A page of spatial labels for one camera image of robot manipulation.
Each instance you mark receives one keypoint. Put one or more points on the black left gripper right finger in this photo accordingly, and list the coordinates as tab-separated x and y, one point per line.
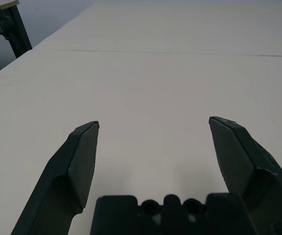
253	161

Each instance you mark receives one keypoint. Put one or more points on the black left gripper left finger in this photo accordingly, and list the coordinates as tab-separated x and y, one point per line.
57	166

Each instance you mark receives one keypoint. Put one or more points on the black clamp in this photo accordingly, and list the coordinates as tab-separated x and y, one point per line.
1	25

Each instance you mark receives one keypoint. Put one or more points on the side table with dark legs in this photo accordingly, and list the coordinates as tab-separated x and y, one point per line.
20	36

